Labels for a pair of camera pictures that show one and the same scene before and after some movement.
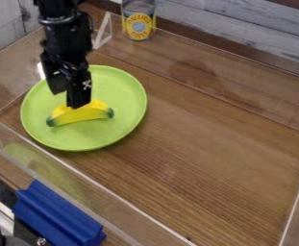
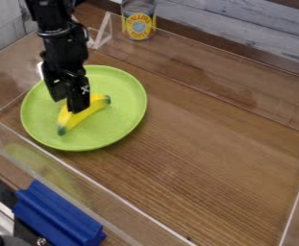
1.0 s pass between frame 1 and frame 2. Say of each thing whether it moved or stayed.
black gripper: stayed
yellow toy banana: moved
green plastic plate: stayed
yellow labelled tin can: stayed
